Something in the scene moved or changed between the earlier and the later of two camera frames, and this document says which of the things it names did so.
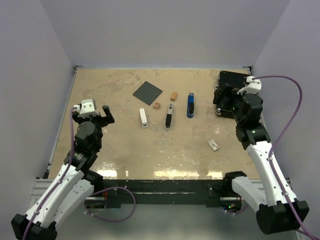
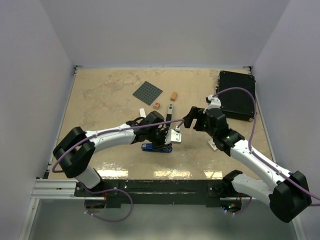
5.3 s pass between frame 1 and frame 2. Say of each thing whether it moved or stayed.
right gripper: moved
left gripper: moved
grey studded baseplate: stayed
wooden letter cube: stayed
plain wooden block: stayed
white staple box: stayed
